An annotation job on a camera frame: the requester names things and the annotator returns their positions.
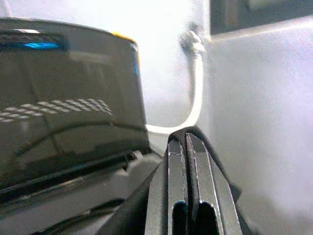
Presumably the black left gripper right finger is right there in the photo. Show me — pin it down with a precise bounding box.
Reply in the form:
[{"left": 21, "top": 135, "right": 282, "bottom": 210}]
[{"left": 185, "top": 125, "right": 246, "bottom": 235}]

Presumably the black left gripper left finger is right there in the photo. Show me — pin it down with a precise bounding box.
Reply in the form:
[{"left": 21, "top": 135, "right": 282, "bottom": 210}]
[{"left": 144, "top": 133, "right": 189, "bottom": 235}]

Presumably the grey top-loading washing machine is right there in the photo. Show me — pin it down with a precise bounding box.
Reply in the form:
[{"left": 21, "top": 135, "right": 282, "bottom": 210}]
[{"left": 0, "top": 146, "right": 169, "bottom": 235}]

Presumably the dark tinted washer lid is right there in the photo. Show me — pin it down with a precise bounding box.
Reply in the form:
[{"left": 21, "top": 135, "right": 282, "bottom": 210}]
[{"left": 0, "top": 17, "right": 153, "bottom": 196}]

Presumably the yellow lid sticker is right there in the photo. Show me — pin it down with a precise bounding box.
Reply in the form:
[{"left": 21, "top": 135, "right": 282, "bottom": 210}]
[{"left": 110, "top": 30, "right": 141, "bottom": 74}]

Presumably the white water inlet hose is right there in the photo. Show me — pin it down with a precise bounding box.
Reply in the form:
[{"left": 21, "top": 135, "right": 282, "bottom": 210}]
[{"left": 145, "top": 50, "right": 205, "bottom": 135}]

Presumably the white wall tap fitting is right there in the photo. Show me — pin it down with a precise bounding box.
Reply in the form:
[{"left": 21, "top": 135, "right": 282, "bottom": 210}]
[{"left": 179, "top": 30, "right": 206, "bottom": 53}]

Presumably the dark window frame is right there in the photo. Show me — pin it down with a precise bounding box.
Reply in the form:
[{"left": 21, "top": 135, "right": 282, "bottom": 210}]
[{"left": 210, "top": 0, "right": 313, "bottom": 35}]

